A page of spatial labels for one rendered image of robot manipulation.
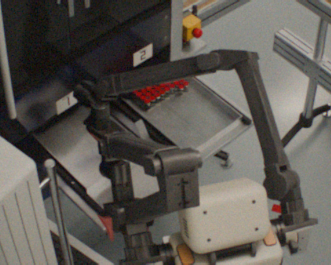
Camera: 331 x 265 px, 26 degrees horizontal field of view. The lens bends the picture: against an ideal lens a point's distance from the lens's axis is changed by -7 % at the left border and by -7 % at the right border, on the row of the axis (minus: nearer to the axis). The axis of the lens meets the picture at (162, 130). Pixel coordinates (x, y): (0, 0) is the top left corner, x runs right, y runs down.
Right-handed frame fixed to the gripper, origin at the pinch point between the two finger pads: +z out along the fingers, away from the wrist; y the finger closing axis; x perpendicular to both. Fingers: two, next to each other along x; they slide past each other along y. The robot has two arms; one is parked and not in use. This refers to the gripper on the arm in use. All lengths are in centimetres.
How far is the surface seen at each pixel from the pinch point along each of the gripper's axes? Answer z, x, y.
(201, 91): 10.9, -45.6, -6.4
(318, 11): 14, -122, -16
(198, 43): 13, -66, 10
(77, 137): 10.2, -1.5, 13.2
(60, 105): -3.7, 0.0, 18.8
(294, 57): 53, -124, -7
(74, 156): 9.8, 5.4, 8.2
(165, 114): 10.4, -29.0, -3.5
